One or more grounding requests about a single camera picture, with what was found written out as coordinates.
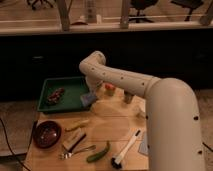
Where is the blue sponge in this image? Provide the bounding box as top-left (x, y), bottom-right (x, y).
top-left (81, 92), bottom-right (97, 106)

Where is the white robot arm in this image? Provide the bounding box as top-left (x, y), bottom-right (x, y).
top-left (79, 51), bottom-right (206, 171)

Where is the green plastic tray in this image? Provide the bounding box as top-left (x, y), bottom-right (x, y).
top-left (37, 77), bottom-right (89, 113)

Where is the orange apple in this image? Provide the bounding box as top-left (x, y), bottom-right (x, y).
top-left (105, 83), bottom-right (116, 96)

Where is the dark metal cup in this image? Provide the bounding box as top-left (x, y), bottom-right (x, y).
top-left (124, 92), bottom-right (134, 104)

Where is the yellow banana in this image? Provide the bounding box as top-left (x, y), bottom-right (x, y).
top-left (65, 119), bottom-right (89, 132)

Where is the brown food pile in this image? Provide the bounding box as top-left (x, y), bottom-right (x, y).
top-left (46, 88), bottom-right (65, 105)

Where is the white cup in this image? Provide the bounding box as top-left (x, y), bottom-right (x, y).
top-left (137, 104), bottom-right (146, 119)

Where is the wooden block brush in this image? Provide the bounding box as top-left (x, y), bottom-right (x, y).
top-left (62, 128), bottom-right (86, 151)

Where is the dark red bowl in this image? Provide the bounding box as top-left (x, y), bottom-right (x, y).
top-left (33, 121), bottom-right (62, 149)

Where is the green cucumber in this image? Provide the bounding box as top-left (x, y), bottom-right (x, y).
top-left (86, 141), bottom-right (110, 163)

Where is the grey folded cloth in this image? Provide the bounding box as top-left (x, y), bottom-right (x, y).
top-left (138, 133), bottom-right (148, 156)

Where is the white dish brush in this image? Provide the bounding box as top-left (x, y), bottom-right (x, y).
top-left (111, 129), bottom-right (141, 169)

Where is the black office chair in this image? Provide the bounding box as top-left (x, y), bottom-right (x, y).
top-left (26, 0), bottom-right (53, 11)
top-left (129, 0), bottom-right (158, 23)
top-left (171, 0), bottom-right (204, 21)

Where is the black office chair left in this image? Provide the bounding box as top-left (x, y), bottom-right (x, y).
top-left (26, 0), bottom-right (53, 11)

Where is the black office chair right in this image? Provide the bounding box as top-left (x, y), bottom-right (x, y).
top-left (171, 0), bottom-right (204, 21)

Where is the black cable left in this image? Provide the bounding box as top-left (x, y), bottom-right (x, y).
top-left (0, 117), bottom-right (38, 171)

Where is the black cable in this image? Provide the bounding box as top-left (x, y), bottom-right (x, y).
top-left (0, 117), bottom-right (38, 171)
top-left (202, 141), bottom-right (213, 154)

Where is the black cable right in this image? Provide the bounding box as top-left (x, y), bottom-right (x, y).
top-left (202, 141), bottom-right (213, 154)

